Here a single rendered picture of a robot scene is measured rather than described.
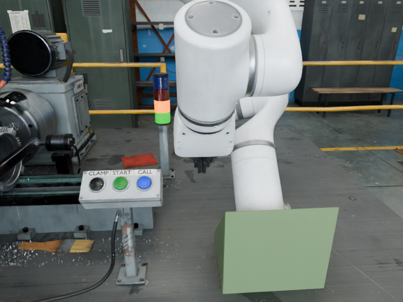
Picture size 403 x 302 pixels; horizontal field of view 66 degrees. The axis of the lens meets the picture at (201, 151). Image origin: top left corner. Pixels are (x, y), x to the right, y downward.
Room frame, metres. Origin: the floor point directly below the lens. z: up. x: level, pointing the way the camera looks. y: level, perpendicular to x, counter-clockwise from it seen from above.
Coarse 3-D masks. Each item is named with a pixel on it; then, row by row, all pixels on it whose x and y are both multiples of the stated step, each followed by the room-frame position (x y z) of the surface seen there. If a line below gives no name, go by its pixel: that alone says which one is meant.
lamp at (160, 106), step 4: (156, 104) 1.15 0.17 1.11; (160, 104) 1.14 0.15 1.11; (164, 104) 1.14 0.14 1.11; (168, 104) 1.16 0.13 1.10; (156, 108) 1.15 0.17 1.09; (160, 108) 1.14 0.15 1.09; (164, 108) 1.14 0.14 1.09; (168, 108) 1.16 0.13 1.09; (156, 112) 1.15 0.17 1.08; (160, 112) 1.14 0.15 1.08; (164, 112) 1.14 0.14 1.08
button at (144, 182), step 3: (141, 177) 0.60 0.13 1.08; (144, 177) 0.60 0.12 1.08; (147, 177) 0.60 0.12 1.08; (138, 180) 0.59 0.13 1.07; (141, 180) 0.59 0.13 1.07; (144, 180) 0.59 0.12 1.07; (147, 180) 0.59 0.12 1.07; (150, 180) 0.59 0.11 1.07; (138, 183) 0.59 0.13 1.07; (141, 183) 0.59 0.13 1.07; (144, 183) 0.59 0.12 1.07; (147, 183) 0.59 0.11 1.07; (150, 183) 0.59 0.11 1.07; (141, 186) 0.58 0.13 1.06; (144, 186) 0.58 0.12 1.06; (147, 186) 0.58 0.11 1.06
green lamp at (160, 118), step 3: (156, 114) 1.15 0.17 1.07; (159, 114) 1.14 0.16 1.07; (162, 114) 1.14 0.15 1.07; (165, 114) 1.14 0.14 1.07; (168, 114) 1.16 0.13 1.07; (156, 117) 1.15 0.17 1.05; (159, 117) 1.14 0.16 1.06; (162, 117) 1.14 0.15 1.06; (165, 117) 1.15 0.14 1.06; (168, 117) 1.15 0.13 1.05; (156, 120) 1.15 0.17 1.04; (159, 120) 1.14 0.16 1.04; (162, 120) 1.14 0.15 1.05; (165, 120) 1.15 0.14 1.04; (168, 120) 1.15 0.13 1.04; (159, 123) 1.14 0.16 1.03; (162, 123) 1.14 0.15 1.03
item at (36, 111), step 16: (0, 96) 1.02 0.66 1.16; (16, 96) 1.06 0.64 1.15; (32, 96) 1.13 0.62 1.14; (0, 112) 1.00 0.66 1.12; (16, 112) 1.01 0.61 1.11; (32, 112) 1.04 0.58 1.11; (48, 112) 1.13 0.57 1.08; (16, 128) 0.99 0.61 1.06; (32, 128) 1.01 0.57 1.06; (48, 128) 1.09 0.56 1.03
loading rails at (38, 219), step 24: (0, 192) 0.87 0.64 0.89; (24, 192) 0.81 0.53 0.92; (48, 192) 0.81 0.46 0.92; (72, 192) 0.81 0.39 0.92; (0, 216) 0.77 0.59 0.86; (24, 216) 0.78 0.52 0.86; (48, 216) 0.78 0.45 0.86; (72, 216) 0.78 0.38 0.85; (96, 216) 0.79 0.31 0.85; (144, 216) 0.80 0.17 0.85
